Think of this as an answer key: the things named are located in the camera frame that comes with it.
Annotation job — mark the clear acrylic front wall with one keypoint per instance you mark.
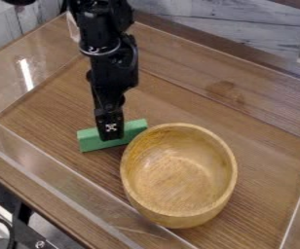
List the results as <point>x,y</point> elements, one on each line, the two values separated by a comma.
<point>94,217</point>

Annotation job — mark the clear acrylic corner bracket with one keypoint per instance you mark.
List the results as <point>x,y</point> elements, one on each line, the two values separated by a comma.
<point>73,27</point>

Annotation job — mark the green rectangular block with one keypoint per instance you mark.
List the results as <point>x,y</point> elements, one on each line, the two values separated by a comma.
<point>90,141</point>

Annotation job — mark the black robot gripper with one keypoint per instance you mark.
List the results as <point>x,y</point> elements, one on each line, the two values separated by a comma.
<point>113,75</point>

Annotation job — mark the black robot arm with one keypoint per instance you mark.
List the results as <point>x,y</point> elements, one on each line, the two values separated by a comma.
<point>104,21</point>

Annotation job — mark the brown wooden bowl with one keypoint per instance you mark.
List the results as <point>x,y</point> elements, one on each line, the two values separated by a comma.
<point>179,173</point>

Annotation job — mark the black metal table leg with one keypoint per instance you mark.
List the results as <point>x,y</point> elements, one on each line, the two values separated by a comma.
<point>21,218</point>

